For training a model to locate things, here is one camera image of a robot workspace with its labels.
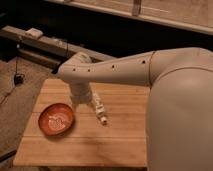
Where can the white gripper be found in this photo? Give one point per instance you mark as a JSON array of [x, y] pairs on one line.
[[80, 93]]

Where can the small white bottle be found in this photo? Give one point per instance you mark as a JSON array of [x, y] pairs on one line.
[[99, 109]]

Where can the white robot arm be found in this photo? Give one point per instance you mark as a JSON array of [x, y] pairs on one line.
[[179, 115]]

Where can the orange ceramic bowl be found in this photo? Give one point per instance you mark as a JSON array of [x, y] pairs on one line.
[[55, 119]]

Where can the wooden board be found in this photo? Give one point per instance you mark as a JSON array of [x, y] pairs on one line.
[[120, 143]]

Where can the white block on beam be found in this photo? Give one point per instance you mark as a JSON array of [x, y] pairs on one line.
[[34, 33]]

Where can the wooden beam rail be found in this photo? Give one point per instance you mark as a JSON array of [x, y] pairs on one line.
[[48, 44]]

